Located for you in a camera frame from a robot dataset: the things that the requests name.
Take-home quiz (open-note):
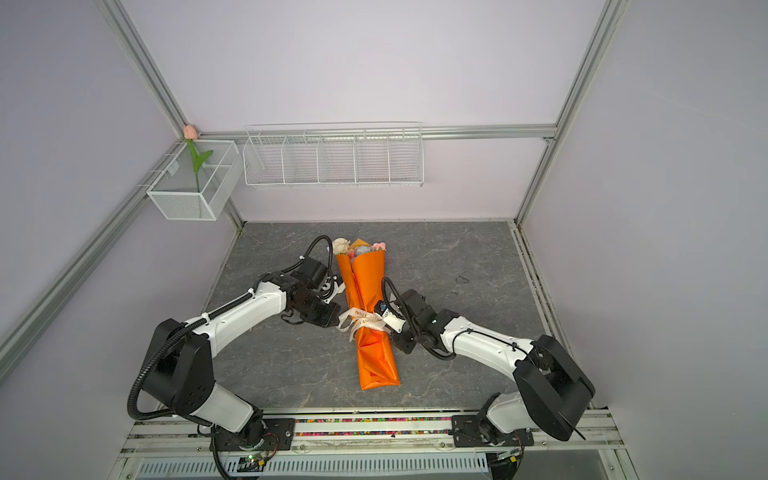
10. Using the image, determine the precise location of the white ribbon strip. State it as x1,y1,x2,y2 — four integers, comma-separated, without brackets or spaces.
336,308,388,342

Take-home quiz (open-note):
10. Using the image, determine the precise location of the orange wrapping paper sheet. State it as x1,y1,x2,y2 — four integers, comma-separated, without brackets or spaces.
332,238,400,391

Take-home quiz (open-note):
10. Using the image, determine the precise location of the cream rose fake flower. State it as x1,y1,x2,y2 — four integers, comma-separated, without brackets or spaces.
332,238,351,255

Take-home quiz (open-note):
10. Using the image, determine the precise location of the white rose fake flower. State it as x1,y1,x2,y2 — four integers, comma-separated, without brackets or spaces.
355,245,373,257

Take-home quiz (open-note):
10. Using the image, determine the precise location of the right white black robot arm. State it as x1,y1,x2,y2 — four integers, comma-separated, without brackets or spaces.
376,301,595,446

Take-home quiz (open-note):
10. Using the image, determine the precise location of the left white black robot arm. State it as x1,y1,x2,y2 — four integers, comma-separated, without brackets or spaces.
126,274,345,448

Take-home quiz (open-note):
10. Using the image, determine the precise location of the pink tulip fake flower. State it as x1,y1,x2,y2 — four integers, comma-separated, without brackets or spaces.
183,125,213,193

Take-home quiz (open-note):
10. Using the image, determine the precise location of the white mesh corner basket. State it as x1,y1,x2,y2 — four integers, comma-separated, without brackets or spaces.
147,140,244,221

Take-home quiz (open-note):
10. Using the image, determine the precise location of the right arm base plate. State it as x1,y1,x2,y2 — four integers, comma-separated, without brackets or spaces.
451,415,534,448

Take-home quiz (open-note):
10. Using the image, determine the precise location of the aluminium front rail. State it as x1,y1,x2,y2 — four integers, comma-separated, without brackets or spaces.
118,409,626,458

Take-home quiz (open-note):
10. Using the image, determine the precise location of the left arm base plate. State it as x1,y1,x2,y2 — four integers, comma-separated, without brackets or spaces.
211,417,296,452

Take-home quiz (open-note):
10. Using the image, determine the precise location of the white wire wall basket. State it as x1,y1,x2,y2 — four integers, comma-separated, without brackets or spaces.
242,122,425,188

